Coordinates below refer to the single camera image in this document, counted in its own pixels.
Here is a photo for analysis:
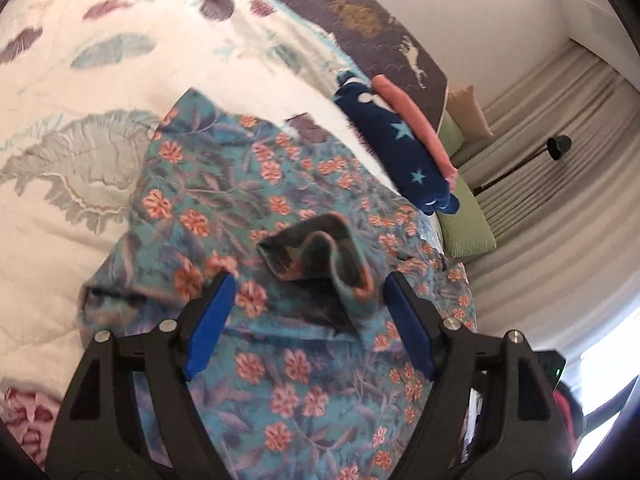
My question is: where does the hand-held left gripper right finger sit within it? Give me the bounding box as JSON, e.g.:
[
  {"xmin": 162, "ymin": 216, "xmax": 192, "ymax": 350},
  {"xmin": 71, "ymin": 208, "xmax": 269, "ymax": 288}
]
[{"xmin": 382, "ymin": 271, "xmax": 573, "ymax": 480}]

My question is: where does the folded navy star cloth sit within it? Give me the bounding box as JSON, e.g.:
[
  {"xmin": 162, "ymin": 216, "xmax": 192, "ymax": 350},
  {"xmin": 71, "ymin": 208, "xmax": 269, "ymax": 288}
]
[{"xmin": 334, "ymin": 71, "xmax": 461, "ymax": 217}]

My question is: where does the green quilted cushion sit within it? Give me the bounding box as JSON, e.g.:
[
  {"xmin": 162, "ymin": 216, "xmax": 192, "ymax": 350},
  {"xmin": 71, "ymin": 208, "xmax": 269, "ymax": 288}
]
[{"xmin": 435, "ymin": 110, "xmax": 498, "ymax": 261}]

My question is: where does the white feather print quilt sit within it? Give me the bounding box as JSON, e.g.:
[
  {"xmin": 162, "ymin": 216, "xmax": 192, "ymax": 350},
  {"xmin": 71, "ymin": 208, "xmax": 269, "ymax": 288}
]
[{"xmin": 0, "ymin": 0, "xmax": 441, "ymax": 466}]

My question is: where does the dark deer print mattress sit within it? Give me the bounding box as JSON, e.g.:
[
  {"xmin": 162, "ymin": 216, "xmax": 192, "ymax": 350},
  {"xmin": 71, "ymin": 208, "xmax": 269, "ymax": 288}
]
[{"xmin": 200, "ymin": 0, "xmax": 448, "ymax": 126}]

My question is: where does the beige curtain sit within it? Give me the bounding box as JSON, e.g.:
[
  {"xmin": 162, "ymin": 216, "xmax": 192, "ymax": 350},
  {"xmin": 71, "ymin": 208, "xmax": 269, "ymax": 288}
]
[{"xmin": 440, "ymin": 40, "xmax": 640, "ymax": 356}]

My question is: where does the teal floral garment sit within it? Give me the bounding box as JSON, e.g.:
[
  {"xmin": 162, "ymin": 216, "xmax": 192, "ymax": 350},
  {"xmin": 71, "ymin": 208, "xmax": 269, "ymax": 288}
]
[{"xmin": 77, "ymin": 87, "xmax": 478, "ymax": 480}]

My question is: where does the beige pillow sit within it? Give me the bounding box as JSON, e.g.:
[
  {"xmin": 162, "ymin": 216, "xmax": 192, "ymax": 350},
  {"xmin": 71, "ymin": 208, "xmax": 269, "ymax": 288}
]
[{"xmin": 446, "ymin": 85, "xmax": 496, "ymax": 141}]

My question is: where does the black floor lamp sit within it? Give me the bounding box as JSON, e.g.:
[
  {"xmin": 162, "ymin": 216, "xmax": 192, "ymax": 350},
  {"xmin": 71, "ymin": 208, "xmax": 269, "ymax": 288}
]
[{"xmin": 472, "ymin": 135, "xmax": 573, "ymax": 196}]

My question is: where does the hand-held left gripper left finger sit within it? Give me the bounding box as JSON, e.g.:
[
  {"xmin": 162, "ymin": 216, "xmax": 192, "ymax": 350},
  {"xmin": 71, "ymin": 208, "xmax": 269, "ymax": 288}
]
[{"xmin": 45, "ymin": 272, "xmax": 237, "ymax": 480}]

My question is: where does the folded pink cloth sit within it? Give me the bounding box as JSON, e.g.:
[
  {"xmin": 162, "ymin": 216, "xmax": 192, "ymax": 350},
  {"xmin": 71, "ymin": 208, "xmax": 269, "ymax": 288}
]
[{"xmin": 371, "ymin": 75, "xmax": 458, "ymax": 186}]

